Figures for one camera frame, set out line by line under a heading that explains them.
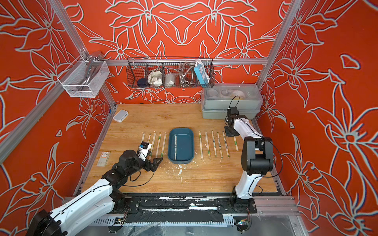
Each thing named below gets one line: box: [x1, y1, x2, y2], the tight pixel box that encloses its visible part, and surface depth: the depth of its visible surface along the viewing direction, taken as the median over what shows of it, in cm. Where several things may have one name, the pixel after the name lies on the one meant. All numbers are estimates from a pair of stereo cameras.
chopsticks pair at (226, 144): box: [222, 130, 230, 159], surface depth 97 cm
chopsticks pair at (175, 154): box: [174, 135, 177, 161], surface depth 95 cm
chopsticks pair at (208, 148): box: [204, 131, 212, 160], surface depth 97 cm
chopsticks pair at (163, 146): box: [160, 133, 167, 158], surface depth 96 cm
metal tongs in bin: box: [78, 54, 102, 93], surface depth 85 cm
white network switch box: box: [113, 109, 129, 123], surface depth 113 cm
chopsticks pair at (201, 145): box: [198, 131, 204, 159], surface depth 97 cm
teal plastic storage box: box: [167, 127, 195, 165], surface depth 97 cm
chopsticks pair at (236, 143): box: [233, 136, 239, 151], surface depth 89 cm
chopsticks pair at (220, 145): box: [216, 131, 224, 159], surface depth 97 cm
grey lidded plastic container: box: [201, 83, 264, 120], surface depth 104 cm
